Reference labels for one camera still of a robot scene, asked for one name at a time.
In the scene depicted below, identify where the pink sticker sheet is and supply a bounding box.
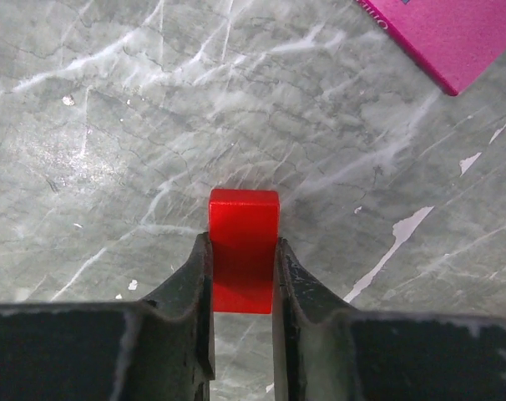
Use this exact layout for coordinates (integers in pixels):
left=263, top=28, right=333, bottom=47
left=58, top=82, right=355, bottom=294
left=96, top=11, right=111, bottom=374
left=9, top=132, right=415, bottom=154
left=357, top=0, right=506, bottom=96

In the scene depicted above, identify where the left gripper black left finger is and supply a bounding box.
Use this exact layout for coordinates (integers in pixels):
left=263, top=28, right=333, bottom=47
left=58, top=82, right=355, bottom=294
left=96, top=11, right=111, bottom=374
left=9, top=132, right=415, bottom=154
left=0, top=234, right=215, bottom=400

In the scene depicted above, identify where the red block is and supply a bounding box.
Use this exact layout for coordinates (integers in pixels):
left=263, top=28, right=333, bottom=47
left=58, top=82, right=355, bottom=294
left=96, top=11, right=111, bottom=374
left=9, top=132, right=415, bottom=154
left=209, top=189, right=280, bottom=314

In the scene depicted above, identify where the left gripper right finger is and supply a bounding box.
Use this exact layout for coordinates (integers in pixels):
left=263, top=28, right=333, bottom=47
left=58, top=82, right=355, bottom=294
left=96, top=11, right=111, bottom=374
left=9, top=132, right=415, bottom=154
left=272, top=239, right=506, bottom=400

